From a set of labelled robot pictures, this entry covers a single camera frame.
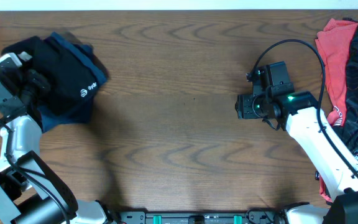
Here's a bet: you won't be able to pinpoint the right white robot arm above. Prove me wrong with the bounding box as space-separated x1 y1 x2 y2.
235 91 358 223

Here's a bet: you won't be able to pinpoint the black t-shirt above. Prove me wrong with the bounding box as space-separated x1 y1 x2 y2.
1 36 106 116

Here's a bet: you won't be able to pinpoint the red t-shirt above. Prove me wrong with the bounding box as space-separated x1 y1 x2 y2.
314 17 358 203

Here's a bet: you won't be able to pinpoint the folded navy blue garment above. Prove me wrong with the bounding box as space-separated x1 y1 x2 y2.
35 32 108 133

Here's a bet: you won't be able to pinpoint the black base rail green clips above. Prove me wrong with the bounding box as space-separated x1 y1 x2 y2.
105 206 290 224

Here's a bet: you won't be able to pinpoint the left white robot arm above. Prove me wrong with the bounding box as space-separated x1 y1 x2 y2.
0 68 121 223

